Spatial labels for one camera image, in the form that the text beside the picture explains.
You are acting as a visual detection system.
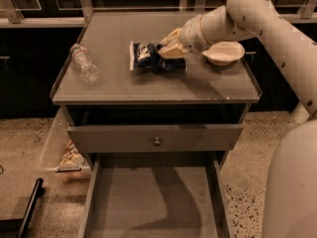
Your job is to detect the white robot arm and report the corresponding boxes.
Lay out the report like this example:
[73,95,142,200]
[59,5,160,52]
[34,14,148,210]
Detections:
[158,0,317,238]

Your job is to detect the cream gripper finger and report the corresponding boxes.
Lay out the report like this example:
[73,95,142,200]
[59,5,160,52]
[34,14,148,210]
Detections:
[159,28,181,46]
[158,43,189,59]

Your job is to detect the snack bags in bin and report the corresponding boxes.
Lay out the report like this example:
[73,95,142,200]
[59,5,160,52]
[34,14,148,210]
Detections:
[60,140,86,167]

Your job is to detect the black bar on floor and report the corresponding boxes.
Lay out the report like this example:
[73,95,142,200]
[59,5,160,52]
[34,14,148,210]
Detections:
[0,178,46,238]

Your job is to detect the clear plastic water bottle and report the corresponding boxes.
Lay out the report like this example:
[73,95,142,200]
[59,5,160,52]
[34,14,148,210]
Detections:
[70,44,101,85]

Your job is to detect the white bowl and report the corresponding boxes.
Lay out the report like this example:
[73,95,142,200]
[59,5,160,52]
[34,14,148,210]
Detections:
[202,42,245,66]

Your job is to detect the grey upper drawer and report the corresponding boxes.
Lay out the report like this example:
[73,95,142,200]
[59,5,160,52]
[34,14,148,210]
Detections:
[67,124,242,153]

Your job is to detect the clear plastic storage bin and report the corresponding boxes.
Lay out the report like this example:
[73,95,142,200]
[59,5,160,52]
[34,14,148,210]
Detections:
[39,110,91,174]

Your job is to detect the grey drawer cabinet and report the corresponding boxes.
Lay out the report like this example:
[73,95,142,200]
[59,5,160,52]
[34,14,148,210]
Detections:
[51,14,262,165]

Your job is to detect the grey open middle drawer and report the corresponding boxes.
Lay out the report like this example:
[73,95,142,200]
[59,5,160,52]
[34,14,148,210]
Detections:
[78,158,234,238]

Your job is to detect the blue chip bag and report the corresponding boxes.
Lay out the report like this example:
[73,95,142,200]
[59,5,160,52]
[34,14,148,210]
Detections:
[130,42,186,71]

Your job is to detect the round metal drawer knob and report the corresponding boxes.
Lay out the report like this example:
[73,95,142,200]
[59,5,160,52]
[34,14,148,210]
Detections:
[154,137,161,146]

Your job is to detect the metal railing frame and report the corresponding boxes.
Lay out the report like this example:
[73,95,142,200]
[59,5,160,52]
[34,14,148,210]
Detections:
[0,0,317,28]

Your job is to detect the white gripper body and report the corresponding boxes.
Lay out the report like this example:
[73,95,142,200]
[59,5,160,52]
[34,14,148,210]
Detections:
[179,16,211,54]

